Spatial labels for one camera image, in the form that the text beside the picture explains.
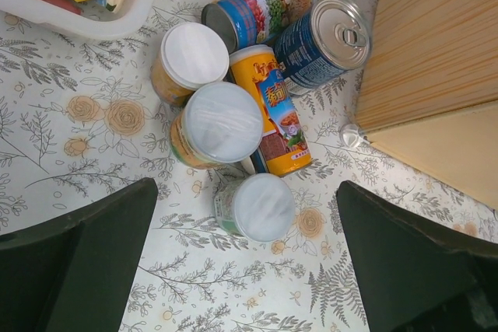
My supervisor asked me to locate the dark blue soup can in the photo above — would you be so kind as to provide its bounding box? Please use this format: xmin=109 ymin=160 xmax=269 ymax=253
xmin=273 ymin=0 xmax=372 ymax=96

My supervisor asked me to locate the white plastic basket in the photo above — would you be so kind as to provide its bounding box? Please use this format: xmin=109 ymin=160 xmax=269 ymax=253
xmin=1 ymin=0 xmax=154 ymax=40

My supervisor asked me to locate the green can clear lid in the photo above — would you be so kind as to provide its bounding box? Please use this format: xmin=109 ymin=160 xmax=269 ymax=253
xmin=213 ymin=173 xmax=296 ymax=243

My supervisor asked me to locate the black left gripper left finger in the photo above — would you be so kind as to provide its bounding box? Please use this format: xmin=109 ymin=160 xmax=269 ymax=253
xmin=1 ymin=178 xmax=158 ymax=331

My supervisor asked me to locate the blue mixed bean can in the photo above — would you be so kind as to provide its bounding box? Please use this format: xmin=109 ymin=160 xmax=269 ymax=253
xmin=202 ymin=0 xmax=316 ymax=53

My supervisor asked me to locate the orange can clear lid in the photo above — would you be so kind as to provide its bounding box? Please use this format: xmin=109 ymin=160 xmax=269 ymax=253
xmin=170 ymin=82 xmax=264 ymax=169

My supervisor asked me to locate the yellow can white lid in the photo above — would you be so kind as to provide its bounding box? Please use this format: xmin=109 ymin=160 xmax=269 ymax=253
xmin=151 ymin=22 xmax=229 ymax=107

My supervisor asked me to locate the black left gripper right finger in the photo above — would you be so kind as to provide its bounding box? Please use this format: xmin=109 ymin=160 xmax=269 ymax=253
xmin=336 ymin=181 xmax=497 ymax=331

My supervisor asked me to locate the wooden box counter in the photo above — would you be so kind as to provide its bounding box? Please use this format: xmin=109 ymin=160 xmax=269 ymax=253
xmin=355 ymin=0 xmax=497 ymax=208

